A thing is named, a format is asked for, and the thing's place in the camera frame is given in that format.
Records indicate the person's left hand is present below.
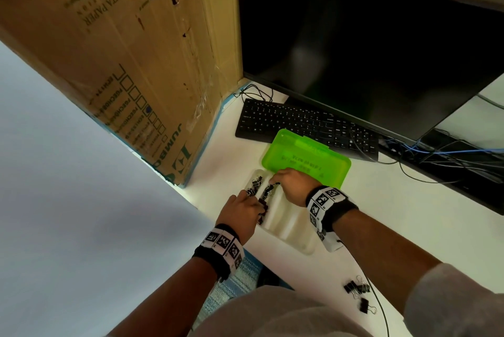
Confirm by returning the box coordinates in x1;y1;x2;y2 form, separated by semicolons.
215;189;267;246

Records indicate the person's right hand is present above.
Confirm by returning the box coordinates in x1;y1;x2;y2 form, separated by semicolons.
269;167;323;207

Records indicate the person's left forearm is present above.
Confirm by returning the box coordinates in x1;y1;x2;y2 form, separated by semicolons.
106;256;219;337

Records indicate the person's right forearm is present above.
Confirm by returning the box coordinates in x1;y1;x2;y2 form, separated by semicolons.
332;208;442;314

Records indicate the person's light pink shirt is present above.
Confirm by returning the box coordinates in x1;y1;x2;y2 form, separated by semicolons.
188;261;504;337

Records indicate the brown cardboard box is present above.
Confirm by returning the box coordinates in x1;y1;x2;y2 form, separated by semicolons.
0;0;243;188

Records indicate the black marker-tag wristband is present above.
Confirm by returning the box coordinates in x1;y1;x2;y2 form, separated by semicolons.
305;185;359;253
192;224;246;282

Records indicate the black keyboard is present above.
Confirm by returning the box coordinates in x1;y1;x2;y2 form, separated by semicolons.
235;98;381;162

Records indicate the blue patterned floor mat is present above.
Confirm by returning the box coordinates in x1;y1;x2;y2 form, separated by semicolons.
193;250;292;328

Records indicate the black computer monitor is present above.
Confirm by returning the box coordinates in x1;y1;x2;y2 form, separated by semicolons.
235;0;504;144

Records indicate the white side partition panel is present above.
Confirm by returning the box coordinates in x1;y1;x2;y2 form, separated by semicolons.
0;41;215;337

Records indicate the thin black keyboard cable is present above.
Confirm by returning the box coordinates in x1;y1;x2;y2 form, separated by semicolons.
233;83;275;103

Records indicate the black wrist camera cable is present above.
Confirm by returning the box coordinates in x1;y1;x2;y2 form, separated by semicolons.
338;240;391;337

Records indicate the blue network cable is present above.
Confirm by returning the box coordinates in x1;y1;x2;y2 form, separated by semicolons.
387;140;504;156

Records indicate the black desk cable tray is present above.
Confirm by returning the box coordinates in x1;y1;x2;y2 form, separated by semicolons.
377;128;504;215

